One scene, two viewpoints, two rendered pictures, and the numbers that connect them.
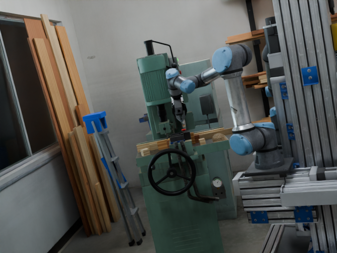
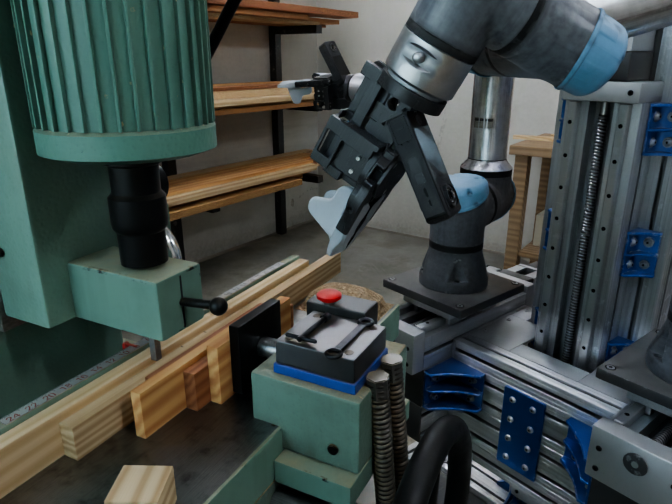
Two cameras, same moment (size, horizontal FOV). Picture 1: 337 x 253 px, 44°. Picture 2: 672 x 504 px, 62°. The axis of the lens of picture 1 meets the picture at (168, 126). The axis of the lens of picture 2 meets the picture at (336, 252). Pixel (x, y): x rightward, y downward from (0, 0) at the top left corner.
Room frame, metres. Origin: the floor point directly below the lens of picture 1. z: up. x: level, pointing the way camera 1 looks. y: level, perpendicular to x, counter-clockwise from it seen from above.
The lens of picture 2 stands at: (2.34, 0.46, 1.29)
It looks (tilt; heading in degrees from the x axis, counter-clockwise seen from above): 19 degrees down; 295
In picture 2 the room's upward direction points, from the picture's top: straight up
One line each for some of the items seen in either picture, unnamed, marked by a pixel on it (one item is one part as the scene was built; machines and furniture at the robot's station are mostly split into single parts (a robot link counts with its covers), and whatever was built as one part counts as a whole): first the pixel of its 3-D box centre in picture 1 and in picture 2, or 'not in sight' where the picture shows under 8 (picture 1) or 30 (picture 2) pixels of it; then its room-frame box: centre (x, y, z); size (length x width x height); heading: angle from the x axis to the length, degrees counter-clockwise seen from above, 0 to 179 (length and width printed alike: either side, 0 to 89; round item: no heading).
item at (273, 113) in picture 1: (281, 115); (459, 208); (2.58, -0.70, 0.98); 0.13 x 0.12 x 0.14; 78
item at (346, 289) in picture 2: (218, 136); (345, 296); (2.68, -0.30, 0.92); 0.14 x 0.09 x 0.04; 178
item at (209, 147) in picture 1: (182, 151); (273, 403); (2.67, -0.06, 0.87); 0.61 x 0.30 x 0.06; 88
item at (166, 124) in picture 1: (165, 127); (138, 295); (2.80, 0.02, 1.03); 0.14 x 0.07 x 0.09; 178
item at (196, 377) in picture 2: (183, 141); (245, 350); (2.72, -0.08, 0.93); 0.22 x 0.02 x 0.05; 88
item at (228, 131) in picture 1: (193, 138); (243, 324); (2.77, -0.15, 0.92); 0.60 x 0.02 x 0.04; 88
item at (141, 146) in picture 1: (180, 140); (192, 343); (2.79, -0.06, 0.93); 0.60 x 0.02 x 0.05; 88
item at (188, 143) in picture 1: (181, 147); (332, 390); (2.58, -0.05, 0.92); 0.15 x 0.13 x 0.09; 88
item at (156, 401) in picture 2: (175, 142); (211, 362); (2.74, -0.03, 0.93); 0.24 x 0.01 x 0.06; 88
